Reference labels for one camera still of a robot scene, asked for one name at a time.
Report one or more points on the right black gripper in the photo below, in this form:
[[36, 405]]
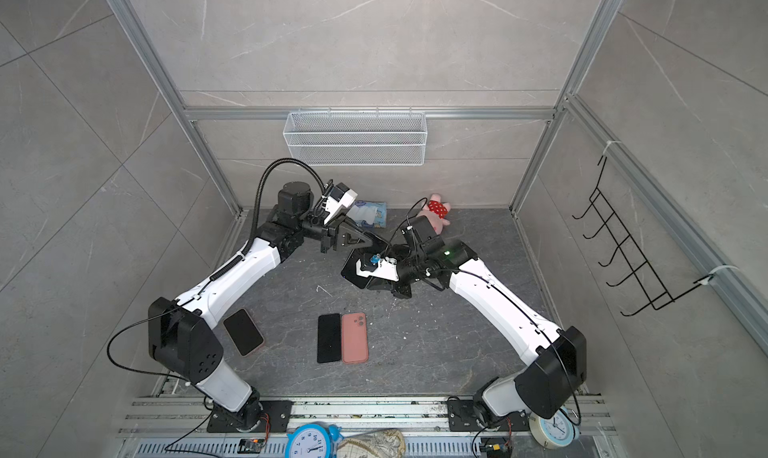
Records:
[[396, 288]]

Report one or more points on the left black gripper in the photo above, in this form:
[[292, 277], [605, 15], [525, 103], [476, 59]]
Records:
[[346, 235]]

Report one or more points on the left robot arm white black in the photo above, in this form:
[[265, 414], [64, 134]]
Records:
[[181, 331]]

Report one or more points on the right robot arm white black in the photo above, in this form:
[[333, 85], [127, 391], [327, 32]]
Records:
[[555, 359]]

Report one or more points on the black phone centre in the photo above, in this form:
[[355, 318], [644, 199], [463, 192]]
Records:
[[350, 270]]

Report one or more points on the small phone pink case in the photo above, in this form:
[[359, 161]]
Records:
[[244, 332]]

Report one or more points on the blue tissue packet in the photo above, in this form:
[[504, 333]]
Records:
[[368, 214]]

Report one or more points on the pink pig plush toy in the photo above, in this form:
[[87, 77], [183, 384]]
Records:
[[435, 210]]

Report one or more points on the woven basket object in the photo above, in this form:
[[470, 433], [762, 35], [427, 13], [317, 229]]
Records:
[[388, 443]]

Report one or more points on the blue alarm clock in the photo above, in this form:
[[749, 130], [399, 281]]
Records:
[[313, 440]]

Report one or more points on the white alarm clock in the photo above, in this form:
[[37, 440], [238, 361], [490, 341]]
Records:
[[556, 432]]

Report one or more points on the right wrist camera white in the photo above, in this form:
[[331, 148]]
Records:
[[375, 265]]

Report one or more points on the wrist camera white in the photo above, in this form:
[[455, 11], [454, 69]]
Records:
[[375, 265], [338, 198]]

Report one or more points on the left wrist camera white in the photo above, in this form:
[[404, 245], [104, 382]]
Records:
[[338, 198]]

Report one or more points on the white wire wall basket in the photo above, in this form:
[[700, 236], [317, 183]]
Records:
[[357, 138]]

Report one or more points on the black wire hook rack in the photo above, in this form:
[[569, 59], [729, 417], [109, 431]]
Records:
[[629, 251]]

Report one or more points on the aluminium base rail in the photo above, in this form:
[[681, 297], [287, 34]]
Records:
[[433, 426]]

